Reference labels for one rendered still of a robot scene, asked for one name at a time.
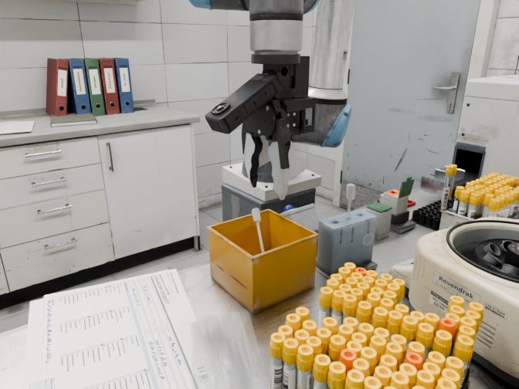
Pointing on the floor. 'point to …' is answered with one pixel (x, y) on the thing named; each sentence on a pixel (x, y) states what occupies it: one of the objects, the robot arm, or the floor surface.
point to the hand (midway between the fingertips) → (263, 187)
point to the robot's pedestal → (240, 201)
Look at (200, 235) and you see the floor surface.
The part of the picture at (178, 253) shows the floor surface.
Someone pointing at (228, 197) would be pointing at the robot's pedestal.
